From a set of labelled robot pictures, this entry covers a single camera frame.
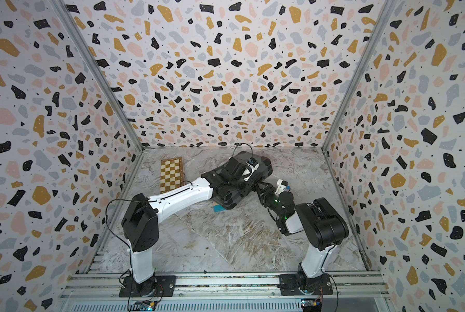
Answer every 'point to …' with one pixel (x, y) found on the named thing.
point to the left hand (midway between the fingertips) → (255, 180)
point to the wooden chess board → (172, 173)
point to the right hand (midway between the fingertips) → (256, 185)
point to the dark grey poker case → (228, 196)
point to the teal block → (218, 208)
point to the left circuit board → (144, 306)
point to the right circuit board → (311, 305)
